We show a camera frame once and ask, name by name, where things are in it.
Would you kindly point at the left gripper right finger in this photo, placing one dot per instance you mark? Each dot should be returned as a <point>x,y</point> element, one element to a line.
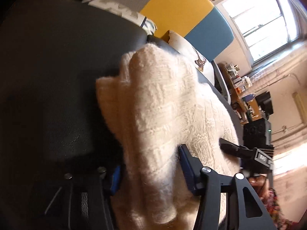
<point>244,209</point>

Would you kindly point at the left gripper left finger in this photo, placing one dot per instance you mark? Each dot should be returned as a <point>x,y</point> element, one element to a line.
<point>82,201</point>

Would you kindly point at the cream knitted sweater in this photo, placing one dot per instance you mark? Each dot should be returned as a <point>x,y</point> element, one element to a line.
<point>155,104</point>

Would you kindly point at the person's floral sleeve forearm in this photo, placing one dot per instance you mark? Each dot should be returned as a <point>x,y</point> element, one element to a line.
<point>270,201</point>

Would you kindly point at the person's right hand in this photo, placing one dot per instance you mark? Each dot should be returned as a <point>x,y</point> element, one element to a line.
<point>260,185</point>

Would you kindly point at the black television monitor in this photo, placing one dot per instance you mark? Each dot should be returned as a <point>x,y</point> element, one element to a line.
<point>265,103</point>

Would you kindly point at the wooden side desk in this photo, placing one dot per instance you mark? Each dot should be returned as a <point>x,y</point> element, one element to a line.
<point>237,87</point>

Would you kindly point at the right floral curtain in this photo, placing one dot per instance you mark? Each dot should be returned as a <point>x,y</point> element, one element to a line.
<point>277,69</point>

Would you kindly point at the white deer print pillow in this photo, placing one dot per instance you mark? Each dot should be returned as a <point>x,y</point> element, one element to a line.
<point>186,49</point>

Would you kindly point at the grey yellow blue sofa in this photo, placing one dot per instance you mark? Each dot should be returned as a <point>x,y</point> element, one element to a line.
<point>197,21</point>

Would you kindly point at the geometric pattern pillow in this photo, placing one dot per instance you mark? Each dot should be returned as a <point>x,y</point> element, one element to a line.
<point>124,12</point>

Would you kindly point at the window with white frame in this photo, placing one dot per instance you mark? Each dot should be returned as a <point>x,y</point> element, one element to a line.
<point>265,26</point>

